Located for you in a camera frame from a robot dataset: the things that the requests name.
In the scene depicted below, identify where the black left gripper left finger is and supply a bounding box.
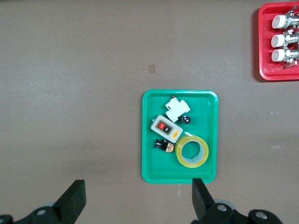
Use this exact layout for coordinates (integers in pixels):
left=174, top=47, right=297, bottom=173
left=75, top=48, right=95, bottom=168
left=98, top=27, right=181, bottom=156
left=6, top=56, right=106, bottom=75
left=0, top=179, right=86, bottom=224

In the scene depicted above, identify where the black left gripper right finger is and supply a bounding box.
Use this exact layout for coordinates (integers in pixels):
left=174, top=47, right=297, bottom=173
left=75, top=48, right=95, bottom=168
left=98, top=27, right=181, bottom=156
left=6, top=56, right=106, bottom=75
left=191, top=178, right=284, bottom=224

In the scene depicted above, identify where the yellow clear tape roll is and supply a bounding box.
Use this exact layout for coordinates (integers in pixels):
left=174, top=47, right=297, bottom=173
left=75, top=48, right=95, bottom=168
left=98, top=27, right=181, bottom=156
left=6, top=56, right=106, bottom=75
left=174, top=133, right=209, bottom=168

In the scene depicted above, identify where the green plastic tray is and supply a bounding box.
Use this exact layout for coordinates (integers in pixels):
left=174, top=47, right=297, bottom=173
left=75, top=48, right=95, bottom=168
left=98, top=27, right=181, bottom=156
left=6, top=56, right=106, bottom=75
left=142, top=89, right=219, bottom=185

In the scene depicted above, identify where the red plastic tray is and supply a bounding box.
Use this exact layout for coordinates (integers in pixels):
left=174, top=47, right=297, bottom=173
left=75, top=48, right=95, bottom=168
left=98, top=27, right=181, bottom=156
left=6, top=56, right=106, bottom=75
left=257, top=1, right=299, bottom=81

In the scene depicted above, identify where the small black orange connector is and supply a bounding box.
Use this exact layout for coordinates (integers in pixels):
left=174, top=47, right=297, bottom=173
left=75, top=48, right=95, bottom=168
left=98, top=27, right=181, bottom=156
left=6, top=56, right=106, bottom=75
left=154, top=138, right=175, bottom=154

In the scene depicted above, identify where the white circuit breaker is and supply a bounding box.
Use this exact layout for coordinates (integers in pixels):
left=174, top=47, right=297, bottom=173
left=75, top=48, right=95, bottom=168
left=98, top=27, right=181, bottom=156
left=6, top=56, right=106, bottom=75
left=164, top=98, right=191, bottom=123

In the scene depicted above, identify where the metal valve with white caps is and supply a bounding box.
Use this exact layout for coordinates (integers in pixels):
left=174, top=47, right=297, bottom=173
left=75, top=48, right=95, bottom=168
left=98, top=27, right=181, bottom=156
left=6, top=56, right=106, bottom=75
left=271, top=9, right=299, bottom=30
left=271, top=48, right=299, bottom=69
left=271, top=29, right=299, bottom=49

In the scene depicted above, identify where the grey on-off switch box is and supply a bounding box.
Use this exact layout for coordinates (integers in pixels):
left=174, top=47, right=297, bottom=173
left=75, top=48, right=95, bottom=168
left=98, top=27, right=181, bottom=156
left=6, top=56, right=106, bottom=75
left=150, top=114, right=184, bottom=144

